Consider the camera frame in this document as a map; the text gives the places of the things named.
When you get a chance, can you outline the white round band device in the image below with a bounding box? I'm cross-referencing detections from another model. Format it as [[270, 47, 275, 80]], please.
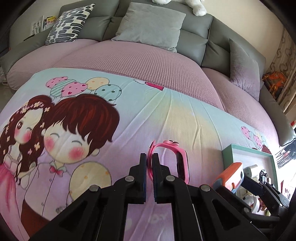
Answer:
[[236, 187, 256, 208]]

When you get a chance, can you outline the orange blue toy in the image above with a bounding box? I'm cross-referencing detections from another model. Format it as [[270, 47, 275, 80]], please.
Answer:
[[212, 162, 244, 193]]

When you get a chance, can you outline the pink kids smartwatch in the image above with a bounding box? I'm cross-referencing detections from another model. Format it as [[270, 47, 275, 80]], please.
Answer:
[[147, 140, 190, 184]]

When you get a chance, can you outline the black toy car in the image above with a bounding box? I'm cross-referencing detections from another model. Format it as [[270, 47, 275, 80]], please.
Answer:
[[259, 169, 272, 185]]

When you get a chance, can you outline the white charger cube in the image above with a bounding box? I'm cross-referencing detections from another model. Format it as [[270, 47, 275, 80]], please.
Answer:
[[243, 165, 259, 178]]

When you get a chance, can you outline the pink helmet puppy figurine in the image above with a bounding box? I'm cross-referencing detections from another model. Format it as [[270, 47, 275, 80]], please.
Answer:
[[250, 196, 267, 214]]

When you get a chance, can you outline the teal shallow cardboard tray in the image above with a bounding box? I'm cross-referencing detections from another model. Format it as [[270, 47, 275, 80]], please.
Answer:
[[222, 144, 278, 188]]

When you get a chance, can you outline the cartoon printed blanket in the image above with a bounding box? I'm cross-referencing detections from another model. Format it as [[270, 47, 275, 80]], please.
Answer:
[[1, 68, 279, 240]]

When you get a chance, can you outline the orange red toy by curtain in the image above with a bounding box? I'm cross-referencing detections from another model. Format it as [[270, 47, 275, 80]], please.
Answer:
[[262, 71, 287, 100]]

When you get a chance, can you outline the pink sofa seat cover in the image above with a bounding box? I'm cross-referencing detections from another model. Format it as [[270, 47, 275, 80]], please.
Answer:
[[1, 39, 280, 145]]

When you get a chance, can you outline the grey purple cushion right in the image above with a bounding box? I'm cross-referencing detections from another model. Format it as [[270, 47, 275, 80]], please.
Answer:
[[229, 39, 260, 101]]

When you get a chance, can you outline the grey sofa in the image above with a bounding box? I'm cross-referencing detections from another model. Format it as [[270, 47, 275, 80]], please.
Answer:
[[0, 0, 296, 147]]

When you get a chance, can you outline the grey cushion left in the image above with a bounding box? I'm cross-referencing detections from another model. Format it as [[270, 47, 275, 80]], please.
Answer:
[[112, 2, 186, 53]]

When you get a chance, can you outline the white plush toy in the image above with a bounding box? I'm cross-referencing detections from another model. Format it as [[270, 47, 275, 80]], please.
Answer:
[[152, 0, 207, 16]]

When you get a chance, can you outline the black white patterned cushion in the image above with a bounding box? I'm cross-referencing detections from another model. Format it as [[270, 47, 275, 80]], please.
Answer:
[[45, 4, 95, 45]]

